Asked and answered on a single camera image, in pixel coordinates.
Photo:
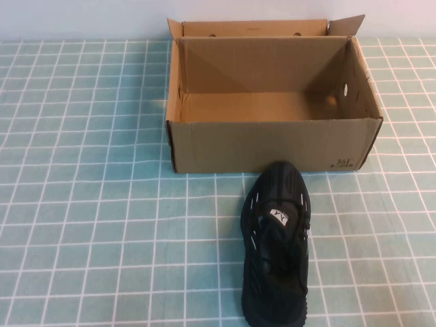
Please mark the brown cardboard shoe box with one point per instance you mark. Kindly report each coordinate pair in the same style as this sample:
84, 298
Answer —
259, 146

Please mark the black knit sneaker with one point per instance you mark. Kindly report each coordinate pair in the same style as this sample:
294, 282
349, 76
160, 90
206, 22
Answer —
272, 272

